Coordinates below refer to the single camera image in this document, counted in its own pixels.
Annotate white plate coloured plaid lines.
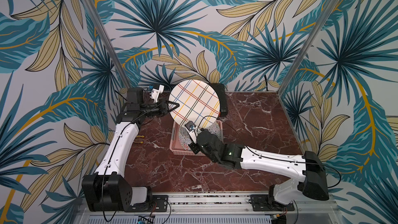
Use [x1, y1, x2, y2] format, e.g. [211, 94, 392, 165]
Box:
[169, 79, 220, 128]

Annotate white plate colourful squiggle pattern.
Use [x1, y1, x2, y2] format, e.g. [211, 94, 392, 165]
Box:
[178, 122, 223, 151]

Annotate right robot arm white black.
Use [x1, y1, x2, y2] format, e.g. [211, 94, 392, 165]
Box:
[188, 129, 329, 205]

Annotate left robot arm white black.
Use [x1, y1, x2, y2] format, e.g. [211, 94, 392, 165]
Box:
[82, 85, 179, 213]

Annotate pink perforated plastic basket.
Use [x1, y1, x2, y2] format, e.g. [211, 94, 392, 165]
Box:
[170, 120, 223, 156]

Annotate black plastic tool case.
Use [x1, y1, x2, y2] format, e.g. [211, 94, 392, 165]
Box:
[212, 83, 228, 117]

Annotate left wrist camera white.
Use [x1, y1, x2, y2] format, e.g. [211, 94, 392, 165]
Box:
[148, 84, 164, 103]

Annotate yellow handled pliers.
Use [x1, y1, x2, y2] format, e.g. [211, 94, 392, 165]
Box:
[134, 135, 145, 144]

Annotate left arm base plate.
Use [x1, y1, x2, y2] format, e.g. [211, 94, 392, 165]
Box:
[125, 195, 170, 213]

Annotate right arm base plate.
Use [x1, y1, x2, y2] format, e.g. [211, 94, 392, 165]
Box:
[249, 195, 295, 213]

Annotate left aluminium corner post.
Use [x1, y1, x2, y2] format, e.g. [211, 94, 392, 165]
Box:
[81, 0, 131, 97]

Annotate aluminium corner post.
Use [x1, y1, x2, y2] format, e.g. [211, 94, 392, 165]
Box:
[277, 0, 339, 96]
[81, 0, 131, 97]

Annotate aluminium front rail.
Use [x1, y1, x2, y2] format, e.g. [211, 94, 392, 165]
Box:
[74, 191, 345, 224]

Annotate right aluminium corner post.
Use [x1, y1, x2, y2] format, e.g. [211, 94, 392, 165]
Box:
[277, 0, 339, 96]

